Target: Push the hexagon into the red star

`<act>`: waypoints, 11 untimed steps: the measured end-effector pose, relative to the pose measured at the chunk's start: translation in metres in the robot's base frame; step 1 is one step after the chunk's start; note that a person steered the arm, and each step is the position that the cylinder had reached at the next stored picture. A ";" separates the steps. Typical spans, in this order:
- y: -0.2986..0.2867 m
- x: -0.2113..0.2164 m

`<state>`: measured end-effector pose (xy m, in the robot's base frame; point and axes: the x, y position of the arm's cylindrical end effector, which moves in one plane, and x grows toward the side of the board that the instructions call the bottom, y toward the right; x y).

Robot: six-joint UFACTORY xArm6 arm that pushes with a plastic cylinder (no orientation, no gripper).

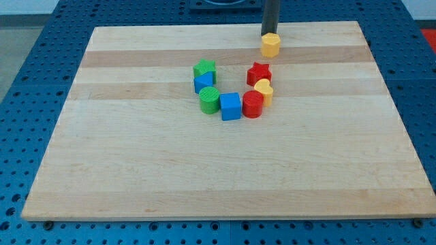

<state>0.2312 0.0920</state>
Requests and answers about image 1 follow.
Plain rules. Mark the yellow hexagon block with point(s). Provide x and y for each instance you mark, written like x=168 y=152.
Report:
x=270 y=45

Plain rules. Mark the green star block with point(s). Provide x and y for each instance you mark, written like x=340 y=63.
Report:
x=205 y=66

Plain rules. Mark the red star block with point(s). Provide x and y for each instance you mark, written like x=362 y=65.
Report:
x=257 y=72

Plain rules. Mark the blue cube block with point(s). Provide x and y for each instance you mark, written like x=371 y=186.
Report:
x=230 y=106

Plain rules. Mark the green cylinder block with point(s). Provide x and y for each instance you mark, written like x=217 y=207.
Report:
x=209 y=100

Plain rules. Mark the red cylinder block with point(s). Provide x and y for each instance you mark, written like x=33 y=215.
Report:
x=252 y=104

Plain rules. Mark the blue triangle block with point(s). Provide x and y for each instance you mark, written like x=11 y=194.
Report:
x=203 y=81

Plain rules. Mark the yellow heart block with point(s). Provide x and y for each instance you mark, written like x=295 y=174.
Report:
x=264 y=87

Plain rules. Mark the wooden board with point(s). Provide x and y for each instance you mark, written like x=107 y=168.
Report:
x=131 y=142

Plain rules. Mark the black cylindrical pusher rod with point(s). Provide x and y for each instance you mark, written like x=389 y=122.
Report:
x=270 y=18

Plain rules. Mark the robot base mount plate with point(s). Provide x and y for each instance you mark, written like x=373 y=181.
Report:
x=224 y=5

